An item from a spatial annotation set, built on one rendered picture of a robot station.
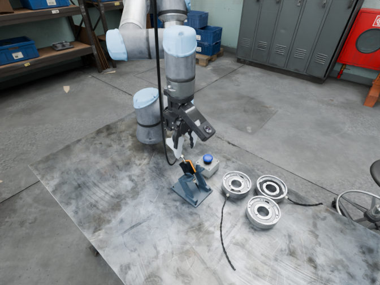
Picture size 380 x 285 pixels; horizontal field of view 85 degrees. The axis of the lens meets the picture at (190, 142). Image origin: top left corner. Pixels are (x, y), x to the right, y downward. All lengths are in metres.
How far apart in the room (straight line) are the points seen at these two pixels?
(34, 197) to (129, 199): 1.44
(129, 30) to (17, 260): 1.63
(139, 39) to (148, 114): 0.40
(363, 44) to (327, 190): 2.52
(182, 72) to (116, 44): 0.19
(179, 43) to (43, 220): 1.73
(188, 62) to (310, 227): 0.64
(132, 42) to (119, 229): 0.56
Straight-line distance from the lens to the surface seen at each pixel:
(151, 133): 0.98
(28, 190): 2.26
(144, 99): 0.90
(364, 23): 4.05
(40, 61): 3.78
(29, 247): 1.91
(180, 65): 0.50
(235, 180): 0.82
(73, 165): 1.02
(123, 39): 0.61
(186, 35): 0.49
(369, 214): 1.74
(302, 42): 3.92
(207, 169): 0.81
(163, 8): 0.94
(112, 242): 0.75
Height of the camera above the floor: 1.45
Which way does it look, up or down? 40 degrees down
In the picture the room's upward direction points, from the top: straight up
